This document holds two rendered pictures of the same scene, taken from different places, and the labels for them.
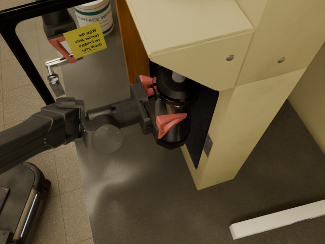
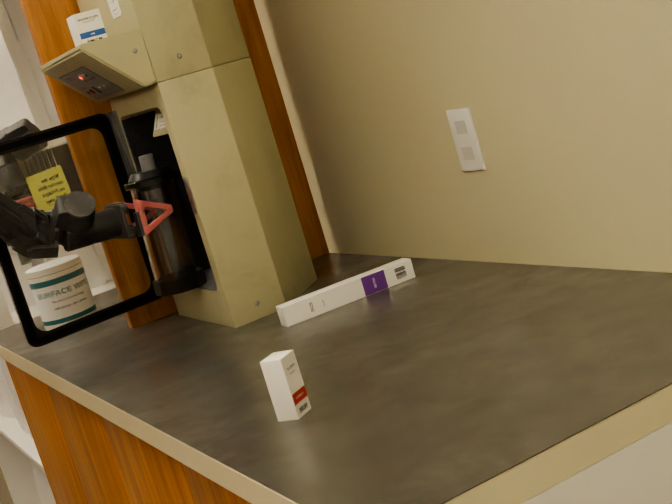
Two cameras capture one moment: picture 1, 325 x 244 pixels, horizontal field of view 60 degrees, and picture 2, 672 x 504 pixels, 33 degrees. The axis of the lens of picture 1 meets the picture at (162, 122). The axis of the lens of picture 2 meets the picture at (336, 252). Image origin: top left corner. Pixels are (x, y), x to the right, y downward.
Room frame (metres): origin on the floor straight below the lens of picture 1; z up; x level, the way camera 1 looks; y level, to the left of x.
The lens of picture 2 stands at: (-1.84, -0.06, 1.38)
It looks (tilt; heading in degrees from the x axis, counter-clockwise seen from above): 10 degrees down; 353
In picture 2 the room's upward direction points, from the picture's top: 17 degrees counter-clockwise
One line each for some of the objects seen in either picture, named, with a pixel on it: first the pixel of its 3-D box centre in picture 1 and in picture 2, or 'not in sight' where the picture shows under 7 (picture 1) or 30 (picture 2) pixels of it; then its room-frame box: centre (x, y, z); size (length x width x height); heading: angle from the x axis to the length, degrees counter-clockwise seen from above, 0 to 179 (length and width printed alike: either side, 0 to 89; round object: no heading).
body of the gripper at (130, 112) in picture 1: (128, 112); (106, 224); (0.33, 0.07, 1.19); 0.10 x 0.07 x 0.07; 20
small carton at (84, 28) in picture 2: not in sight; (87, 29); (0.32, -0.01, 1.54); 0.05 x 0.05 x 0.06; 18
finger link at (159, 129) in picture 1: (164, 115); (147, 214); (0.32, 0.00, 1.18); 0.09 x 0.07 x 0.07; 110
